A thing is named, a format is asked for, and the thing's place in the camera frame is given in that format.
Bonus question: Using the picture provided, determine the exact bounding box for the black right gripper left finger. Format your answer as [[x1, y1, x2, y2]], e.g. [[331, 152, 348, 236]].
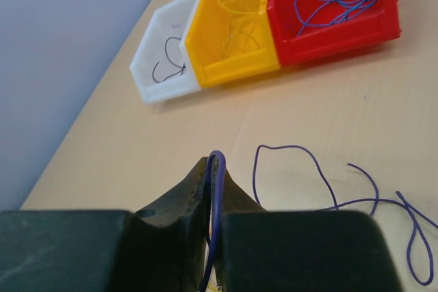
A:
[[1, 158, 209, 291]]

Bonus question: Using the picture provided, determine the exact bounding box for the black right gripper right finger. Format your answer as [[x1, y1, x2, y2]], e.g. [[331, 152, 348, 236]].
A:
[[210, 162, 402, 291]]

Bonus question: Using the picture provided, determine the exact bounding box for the single purple cable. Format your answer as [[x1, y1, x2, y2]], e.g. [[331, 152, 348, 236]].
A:
[[152, 36, 188, 83]]

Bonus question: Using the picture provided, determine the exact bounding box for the single yellow cable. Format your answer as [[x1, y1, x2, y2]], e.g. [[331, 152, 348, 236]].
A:
[[217, 0, 264, 59]]

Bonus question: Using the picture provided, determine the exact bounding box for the white plastic bin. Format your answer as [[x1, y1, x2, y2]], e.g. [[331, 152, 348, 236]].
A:
[[129, 0, 201, 104]]

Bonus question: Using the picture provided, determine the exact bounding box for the yellow plastic bin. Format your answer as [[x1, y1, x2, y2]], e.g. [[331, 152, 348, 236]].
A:
[[185, 0, 280, 88]]

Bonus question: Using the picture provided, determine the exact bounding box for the red plastic bin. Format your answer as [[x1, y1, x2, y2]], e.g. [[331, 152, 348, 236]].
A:
[[267, 0, 401, 66]]

